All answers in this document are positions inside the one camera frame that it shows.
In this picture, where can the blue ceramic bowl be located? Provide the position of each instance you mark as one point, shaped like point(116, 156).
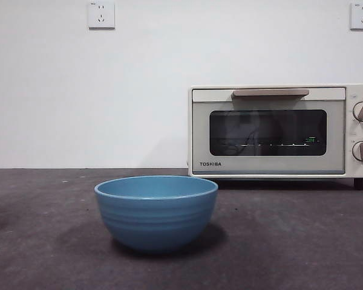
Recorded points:
point(155, 220)

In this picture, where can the dark oven foot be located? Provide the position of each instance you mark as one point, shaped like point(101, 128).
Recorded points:
point(359, 183)

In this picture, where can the cream Toshiba toaster oven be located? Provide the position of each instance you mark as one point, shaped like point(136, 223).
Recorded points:
point(348, 169)

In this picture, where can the glass oven door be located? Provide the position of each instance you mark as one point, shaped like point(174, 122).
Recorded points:
point(199, 136)

